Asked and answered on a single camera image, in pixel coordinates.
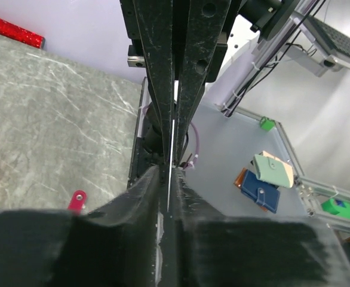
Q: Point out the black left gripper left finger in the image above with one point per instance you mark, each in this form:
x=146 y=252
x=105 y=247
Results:
x=112 y=246

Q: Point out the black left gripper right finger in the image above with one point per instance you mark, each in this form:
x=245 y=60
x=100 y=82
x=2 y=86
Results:
x=219 y=250

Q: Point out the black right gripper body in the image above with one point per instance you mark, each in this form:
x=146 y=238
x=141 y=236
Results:
x=180 y=20

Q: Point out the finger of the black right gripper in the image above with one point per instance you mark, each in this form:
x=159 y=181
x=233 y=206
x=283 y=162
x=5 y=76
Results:
x=155 y=22
x=205 y=23

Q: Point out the red leather card holder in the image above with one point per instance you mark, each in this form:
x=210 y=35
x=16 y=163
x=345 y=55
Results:
x=77 y=201

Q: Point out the white VIP credit card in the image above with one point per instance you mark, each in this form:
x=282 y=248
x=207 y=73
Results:
x=170 y=164

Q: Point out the blue leather card wallet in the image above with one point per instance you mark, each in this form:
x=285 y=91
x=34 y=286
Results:
x=262 y=193

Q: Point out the mint green card wallet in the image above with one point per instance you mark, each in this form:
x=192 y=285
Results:
x=270 y=169

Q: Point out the green plastic block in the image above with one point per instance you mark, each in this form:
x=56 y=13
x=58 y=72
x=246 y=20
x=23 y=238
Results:
x=266 y=124

